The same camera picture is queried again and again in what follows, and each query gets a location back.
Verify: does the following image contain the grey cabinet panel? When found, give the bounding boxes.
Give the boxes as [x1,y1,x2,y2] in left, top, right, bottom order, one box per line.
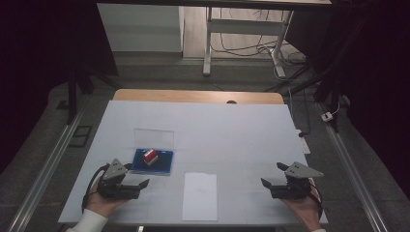
[96,3,185,53]

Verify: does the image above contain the black floor socket plate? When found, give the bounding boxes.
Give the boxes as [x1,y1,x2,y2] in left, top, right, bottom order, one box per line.
[69,125,93,149]

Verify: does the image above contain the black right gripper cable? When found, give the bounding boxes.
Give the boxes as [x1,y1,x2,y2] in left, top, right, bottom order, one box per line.
[308,178,324,220]

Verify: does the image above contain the aluminium floor rail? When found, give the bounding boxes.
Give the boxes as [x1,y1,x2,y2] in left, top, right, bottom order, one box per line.
[316,102,390,232]
[6,105,89,232]

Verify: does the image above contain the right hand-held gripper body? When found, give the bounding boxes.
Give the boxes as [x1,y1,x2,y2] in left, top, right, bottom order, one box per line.
[270,160,325,200]

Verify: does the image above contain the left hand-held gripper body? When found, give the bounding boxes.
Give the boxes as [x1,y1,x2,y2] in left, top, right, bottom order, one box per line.
[96,158,142,200]

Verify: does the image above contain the white desk frame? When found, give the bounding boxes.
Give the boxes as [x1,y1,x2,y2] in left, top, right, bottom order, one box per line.
[202,6,295,78]

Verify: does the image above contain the white paper sheet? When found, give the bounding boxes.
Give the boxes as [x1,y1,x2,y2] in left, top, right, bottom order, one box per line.
[182,171,220,222]

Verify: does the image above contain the large white table mat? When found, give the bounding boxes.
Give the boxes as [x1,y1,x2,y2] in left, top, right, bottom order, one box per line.
[57,100,329,226]

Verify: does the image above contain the black stand legs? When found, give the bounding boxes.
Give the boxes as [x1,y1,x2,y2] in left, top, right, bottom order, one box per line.
[265,61,344,133]

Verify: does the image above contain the black tripod stand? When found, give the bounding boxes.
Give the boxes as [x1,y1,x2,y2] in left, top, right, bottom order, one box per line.
[65,62,121,126]

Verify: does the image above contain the red stamp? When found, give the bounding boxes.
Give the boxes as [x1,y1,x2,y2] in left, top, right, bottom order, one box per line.
[142,147,160,167]

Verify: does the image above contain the person's right hand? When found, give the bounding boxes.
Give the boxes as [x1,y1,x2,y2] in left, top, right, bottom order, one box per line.
[279,185,323,232]

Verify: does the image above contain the person's left hand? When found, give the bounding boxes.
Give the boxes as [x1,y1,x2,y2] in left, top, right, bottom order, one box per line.
[84,180,130,218]

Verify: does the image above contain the black floor cables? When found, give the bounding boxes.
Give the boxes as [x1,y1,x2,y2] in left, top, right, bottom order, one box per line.
[219,9,308,67]

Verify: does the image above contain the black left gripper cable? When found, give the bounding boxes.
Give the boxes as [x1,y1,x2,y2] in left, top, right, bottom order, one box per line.
[81,162,111,215]

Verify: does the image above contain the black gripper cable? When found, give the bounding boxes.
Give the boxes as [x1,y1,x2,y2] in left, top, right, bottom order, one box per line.
[81,162,111,215]
[308,178,324,220]

